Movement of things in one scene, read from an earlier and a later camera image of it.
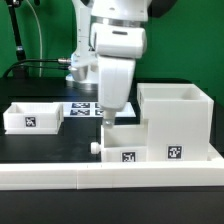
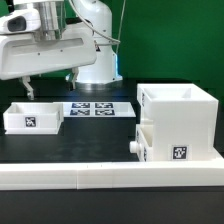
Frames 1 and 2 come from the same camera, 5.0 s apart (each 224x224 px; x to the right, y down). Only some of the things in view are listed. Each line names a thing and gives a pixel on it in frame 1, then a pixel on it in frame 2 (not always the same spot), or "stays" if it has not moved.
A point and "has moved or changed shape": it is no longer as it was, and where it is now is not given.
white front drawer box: x=126 y=142 has moved or changed shape
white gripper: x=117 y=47 → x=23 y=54
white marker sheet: x=93 y=109 stays
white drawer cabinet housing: x=179 y=122 stays
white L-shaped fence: x=118 y=175 stays
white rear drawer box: x=33 y=118 stays
